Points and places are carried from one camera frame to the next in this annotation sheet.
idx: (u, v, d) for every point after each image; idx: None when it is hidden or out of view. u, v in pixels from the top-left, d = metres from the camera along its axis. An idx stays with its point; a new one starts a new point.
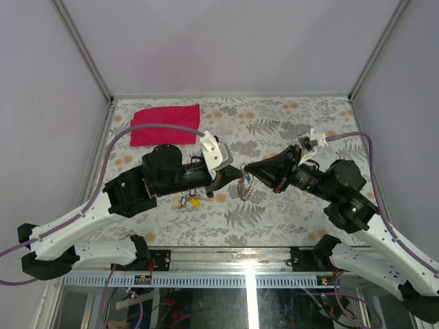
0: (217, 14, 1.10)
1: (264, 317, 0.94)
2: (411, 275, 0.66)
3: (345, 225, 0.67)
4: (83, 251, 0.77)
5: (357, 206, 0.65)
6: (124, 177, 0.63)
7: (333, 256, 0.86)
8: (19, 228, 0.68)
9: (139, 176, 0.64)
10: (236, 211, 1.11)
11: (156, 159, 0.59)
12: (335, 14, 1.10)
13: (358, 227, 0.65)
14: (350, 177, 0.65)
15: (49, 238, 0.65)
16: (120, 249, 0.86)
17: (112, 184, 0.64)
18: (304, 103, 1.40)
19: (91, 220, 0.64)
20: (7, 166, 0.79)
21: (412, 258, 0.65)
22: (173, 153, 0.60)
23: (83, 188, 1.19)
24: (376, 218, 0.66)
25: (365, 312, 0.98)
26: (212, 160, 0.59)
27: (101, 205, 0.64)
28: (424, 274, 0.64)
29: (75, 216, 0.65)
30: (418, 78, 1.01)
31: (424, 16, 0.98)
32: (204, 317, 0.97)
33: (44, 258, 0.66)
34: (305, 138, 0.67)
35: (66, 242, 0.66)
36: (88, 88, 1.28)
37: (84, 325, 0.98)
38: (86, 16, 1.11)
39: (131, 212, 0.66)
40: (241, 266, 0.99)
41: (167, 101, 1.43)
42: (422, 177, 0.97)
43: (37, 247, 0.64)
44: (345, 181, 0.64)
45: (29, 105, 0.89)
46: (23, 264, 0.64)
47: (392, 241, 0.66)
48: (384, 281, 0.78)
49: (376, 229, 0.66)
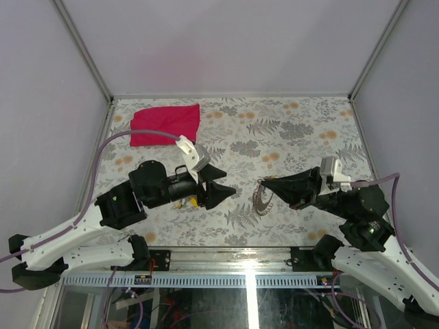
0: (217, 14, 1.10)
1: (264, 317, 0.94)
2: (420, 296, 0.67)
3: (361, 245, 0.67)
4: (73, 258, 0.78)
5: (374, 228, 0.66)
6: (115, 191, 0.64)
7: (335, 260, 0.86)
8: (9, 240, 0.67)
9: (129, 189, 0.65)
10: (236, 211, 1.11)
11: (143, 174, 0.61)
12: (335, 14, 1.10)
13: (374, 247, 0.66)
14: (374, 201, 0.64)
15: (40, 249, 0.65)
16: (114, 253, 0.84)
17: (103, 198, 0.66)
18: (304, 103, 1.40)
19: (82, 233, 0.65)
20: (7, 165, 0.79)
21: (423, 281, 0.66)
22: (156, 169, 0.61)
23: (83, 189, 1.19)
24: (392, 240, 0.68)
25: (365, 313, 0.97)
26: (191, 160, 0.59)
27: (94, 218, 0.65)
28: (433, 296, 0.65)
29: (68, 229, 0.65)
30: (418, 77, 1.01)
31: (424, 16, 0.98)
32: (204, 317, 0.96)
33: (36, 269, 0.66)
34: (328, 175, 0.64)
35: (57, 253, 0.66)
36: (88, 88, 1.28)
37: (84, 325, 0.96)
38: (86, 16, 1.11)
39: (121, 225, 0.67)
40: (241, 266, 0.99)
41: (167, 101, 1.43)
42: (421, 177, 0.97)
43: (27, 258, 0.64)
44: (370, 207, 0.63)
45: (29, 104, 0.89)
46: (14, 273, 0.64)
47: (406, 263, 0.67)
48: (389, 293, 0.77)
49: (393, 251, 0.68)
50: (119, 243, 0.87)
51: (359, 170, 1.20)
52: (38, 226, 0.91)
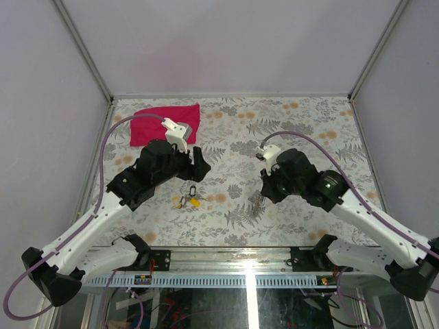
0: (217, 14, 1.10)
1: (264, 317, 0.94)
2: (389, 247, 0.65)
3: (323, 203, 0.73)
4: (85, 264, 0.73)
5: (330, 182, 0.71)
6: (123, 175, 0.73)
7: (328, 251, 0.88)
8: (22, 256, 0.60)
9: (134, 173, 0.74)
10: (236, 211, 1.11)
11: (155, 149, 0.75)
12: (335, 14, 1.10)
13: (333, 201, 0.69)
14: (288, 155, 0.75)
15: (68, 247, 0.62)
16: (119, 252, 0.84)
17: (114, 181, 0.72)
18: (304, 103, 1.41)
19: (105, 218, 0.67)
20: (7, 165, 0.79)
21: (388, 229, 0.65)
22: (164, 144, 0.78)
23: (84, 188, 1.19)
24: (349, 193, 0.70)
25: (365, 312, 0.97)
26: (180, 130, 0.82)
27: (112, 202, 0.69)
28: (401, 244, 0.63)
29: (89, 218, 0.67)
30: (418, 77, 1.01)
31: (424, 17, 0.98)
32: (204, 317, 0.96)
33: (64, 271, 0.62)
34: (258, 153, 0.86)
35: (83, 249, 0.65)
36: (88, 87, 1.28)
37: (84, 325, 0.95)
38: (86, 15, 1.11)
39: (134, 204, 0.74)
40: (241, 266, 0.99)
41: (167, 101, 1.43)
42: (421, 177, 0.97)
43: (55, 260, 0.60)
44: (282, 159, 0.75)
45: (29, 105, 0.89)
46: (45, 282, 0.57)
47: (368, 214, 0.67)
48: (374, 265, 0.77)
49: (351, 203, 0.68)
50: (120, 242, 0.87)
51: (359, 171, 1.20)
52: (38, 226, 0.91)
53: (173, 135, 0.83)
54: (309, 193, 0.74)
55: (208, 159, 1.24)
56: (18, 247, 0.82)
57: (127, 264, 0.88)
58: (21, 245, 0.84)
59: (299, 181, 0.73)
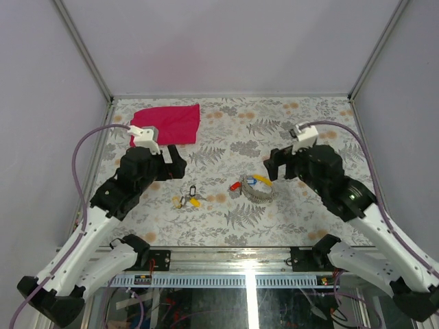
0: (216, 14, 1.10)
1: (264, 317, 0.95)
2: (404, 270, 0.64)
3: (341, 212, 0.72)
4: (84, 279, 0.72)
5: (354, 194, 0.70)
6: (105, 188, 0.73)
7: (330, 254, 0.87)
8: (18, 286, 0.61)
9: (115, 184, 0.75)
10: (236, 211, 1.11)
11: (134, 156, 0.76)
12: (335, 14, 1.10)
13: (352, 212, 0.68)
14: (326, 156, 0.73)
15: (62, 270, 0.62)
16: (118, 256, 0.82)
17: (97, 197, 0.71)
18: (304, 103, 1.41)
19: (95, 234, 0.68)
20: (7, 165, 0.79)
21: (406, 252, 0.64)
22: (139, 151, 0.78)
23: (83, 188, 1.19)
24: (373, 208, 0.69)
25: (365, 312, 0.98)
26: (147, 134, 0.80)
27: (98, 217, 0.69)
28: (416, 268, 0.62)
29: (78, 238, 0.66)
30: (418, 78, 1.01)
31: (424, 16, 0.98)
32: (204, 318, 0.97)
33: (64, 293, 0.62)
34: (293, 130, 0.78)
35: (78, 268, 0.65)
36: (88, 88, 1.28)
37: (83, 325, 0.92)
38: (86, 16, 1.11)
39: (121, 214, 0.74)
40: (241, 266, 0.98)
41: (167, 101, 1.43)
42: (422, 176, 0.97)
43: (52, 284, 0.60)
44: (317, 159, 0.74)
45: (29, 105, 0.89)
46: (45, 305, 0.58)
47: (388, 233, 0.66)
48: (377, 278, 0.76)
49: (374, 220, 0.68)
50: (116, 248, 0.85)
51: (359, 171, 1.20)
52: (38, 227, 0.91)
53: (143, 140, 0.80)
54: (331, 200, 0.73)
55: (208, 159, 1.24)
56: (18, 248, 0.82)
57: (132, 264, 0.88)
58: (22, 247, 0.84)
59: (325, 186, 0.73)
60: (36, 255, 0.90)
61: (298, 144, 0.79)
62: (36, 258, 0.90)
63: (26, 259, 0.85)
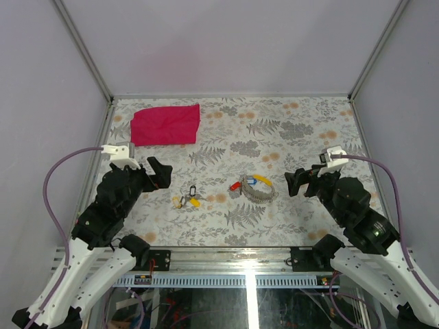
0: (216, 14, 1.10)
1: (264, 317, 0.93)
2: (416, 306, 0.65)
3: (364, 246, 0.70)
4: (79, 299, 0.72)
5: (379, 231, 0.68)
6: (85, 216, 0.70)
7: (334, 260, 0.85)
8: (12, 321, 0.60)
9: (96, 211, 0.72)
10: (236, 211, 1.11)
11: (112, 183, 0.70)
12: (335, 14, 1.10)
13: (376, 250, 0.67)
14: (352, 190, 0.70)
15: (51, 303, 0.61)
16: (114, 266, 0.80)
17: (78, 228, 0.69)
18: (304, 103, 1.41)
19: (79, 266, 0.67)
20: (7, 164, 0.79)
21: (421, 289, 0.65)
22: (118, 175, 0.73)
23: (83, 188, 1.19)
24: (395, 245, 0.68)
25: (365, 313, 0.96)
26: (123, 151, 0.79)
27: (81, 249, 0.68)
28: (430, 305, 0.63)
29: (63, 272, 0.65)
30: (419, 77, 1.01)
31: (424, 16, 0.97)
32: (204, 318, 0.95)
33: (55, 324, 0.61)
34: (323, 155, 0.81)
35: (67, 299, 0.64)
36: (88, 88, 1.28)
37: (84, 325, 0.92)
38: (86, 16, 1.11)
39: (103, 241, 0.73)
40: (241, 266, 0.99)
41: (168, 101, 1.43)
42: (422, 176, 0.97)
43: (42, 319, 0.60)
44: (346, 194, 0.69)
45: (29, 105, 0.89)
46: None
47: (407, 271, 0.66)
48: (384, 298, 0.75)
49: (394, 257, 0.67)
50: (114, 255, 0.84)
51: (359, 171, 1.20)
52: (38, 227, 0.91)
53: (119, 157, 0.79)
54: (354, 234, 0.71)
55: (208, 159, 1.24)
56: (18, 248, 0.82)
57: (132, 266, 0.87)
58: (22, 247, 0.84)
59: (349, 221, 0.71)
60: (36, 255, 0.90)
61: (324, 169, 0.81)
62: (35, 258, 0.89)
63: (25, 259, 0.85)
